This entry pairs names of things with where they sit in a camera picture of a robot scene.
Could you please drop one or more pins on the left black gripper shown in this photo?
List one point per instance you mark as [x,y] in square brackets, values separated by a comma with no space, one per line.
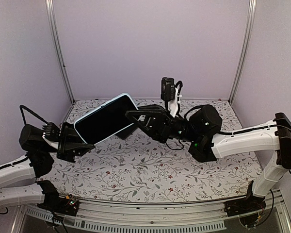
[70,143]

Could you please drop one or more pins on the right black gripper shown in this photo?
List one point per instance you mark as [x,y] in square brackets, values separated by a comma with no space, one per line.
[156,124]

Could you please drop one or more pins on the black phone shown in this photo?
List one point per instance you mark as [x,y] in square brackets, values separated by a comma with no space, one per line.
[123,134]

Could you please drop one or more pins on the light blue phone case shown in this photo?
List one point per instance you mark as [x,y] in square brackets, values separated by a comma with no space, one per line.
[106,120]

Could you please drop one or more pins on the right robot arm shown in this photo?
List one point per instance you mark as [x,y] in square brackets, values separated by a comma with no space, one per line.
[209,143]

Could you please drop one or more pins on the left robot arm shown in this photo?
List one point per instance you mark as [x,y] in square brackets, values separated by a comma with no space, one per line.
[39,144]

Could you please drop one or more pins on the floral patterned table mat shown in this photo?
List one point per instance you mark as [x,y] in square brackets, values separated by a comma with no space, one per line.
[139,169]

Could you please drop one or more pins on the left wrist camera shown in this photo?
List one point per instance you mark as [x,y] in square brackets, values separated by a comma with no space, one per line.
[51,132]

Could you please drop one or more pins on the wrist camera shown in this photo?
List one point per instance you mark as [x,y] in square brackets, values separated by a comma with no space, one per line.
[51,132]
[167,89]

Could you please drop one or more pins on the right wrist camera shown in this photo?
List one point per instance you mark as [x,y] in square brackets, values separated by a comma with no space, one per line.
[167,89]

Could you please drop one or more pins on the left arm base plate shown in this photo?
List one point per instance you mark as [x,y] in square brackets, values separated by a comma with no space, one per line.
[67,205]

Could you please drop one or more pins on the front aluminium rail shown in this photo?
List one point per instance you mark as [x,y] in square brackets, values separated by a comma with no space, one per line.
[97,216]

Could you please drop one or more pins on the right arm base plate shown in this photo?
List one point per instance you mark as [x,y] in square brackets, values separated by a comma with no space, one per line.
[244,205]

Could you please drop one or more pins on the left aluminium frame post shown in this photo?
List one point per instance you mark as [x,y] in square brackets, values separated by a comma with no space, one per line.
[58,50]

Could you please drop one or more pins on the aluminium frame post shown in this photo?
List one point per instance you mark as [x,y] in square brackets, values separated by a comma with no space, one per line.
[245,45]
[58,50]

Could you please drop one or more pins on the right aluminium frame post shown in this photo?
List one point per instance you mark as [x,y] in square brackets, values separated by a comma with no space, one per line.
[245,45]

